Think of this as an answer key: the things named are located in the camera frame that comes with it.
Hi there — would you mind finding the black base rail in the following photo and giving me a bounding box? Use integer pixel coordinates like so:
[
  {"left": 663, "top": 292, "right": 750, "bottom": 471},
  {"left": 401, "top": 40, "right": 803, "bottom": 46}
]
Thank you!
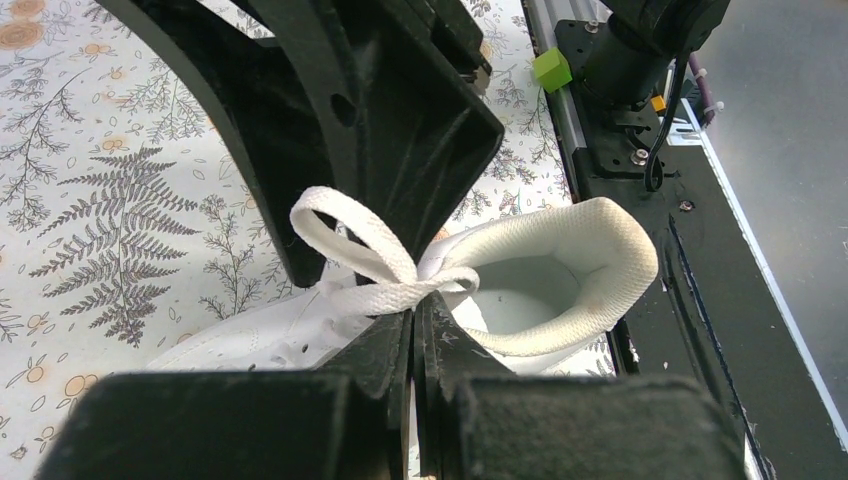
[{"left": 525, "top": 1, "right": 847, "bottom": 479}]

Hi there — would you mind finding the white sneaker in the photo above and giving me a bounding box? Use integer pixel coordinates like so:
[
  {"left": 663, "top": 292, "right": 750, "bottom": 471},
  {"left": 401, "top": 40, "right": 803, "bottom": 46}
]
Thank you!
[{"left": 150, "top": 186, "right": 659, "bottom": 375}]

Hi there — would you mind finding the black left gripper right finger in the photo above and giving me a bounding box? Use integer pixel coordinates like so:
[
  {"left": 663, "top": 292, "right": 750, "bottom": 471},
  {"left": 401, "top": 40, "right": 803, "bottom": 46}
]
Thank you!
[{"left": 413, "top": 294, "right": 746, "bottom": 479}]

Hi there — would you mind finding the small green block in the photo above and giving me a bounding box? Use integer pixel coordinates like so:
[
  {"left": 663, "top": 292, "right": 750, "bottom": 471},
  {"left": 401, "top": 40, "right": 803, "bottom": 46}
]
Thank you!
[{"left": 532, "top": 47, "right": 573, "bottom": 94}]

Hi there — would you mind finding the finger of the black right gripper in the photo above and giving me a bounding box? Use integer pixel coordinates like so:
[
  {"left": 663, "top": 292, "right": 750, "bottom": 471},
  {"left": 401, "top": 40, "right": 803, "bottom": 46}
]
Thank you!
[
  {"left": 101, "top": 1, "right": 358, "bottom": 287},
  {"left": 251, "top": 1, "right": 504, "bottom": 258}
]

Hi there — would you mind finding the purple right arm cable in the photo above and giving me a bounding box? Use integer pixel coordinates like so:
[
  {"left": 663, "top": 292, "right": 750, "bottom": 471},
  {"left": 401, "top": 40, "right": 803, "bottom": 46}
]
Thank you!
[{"left": 685, "top": 51, "right": 718, "bottom": 128}]

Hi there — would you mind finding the floral patterned table mat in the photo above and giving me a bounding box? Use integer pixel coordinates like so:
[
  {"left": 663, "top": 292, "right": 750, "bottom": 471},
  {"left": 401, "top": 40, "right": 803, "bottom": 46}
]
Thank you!
[{"left": 0, "top": 0, "right": 617, "bottom": 480}]

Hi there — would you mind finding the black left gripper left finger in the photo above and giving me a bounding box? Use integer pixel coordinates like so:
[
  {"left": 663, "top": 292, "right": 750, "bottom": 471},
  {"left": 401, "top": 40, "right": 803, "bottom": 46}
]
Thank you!
[{"left": 36, "top": 312, "right": 412, "bottom": 479}]

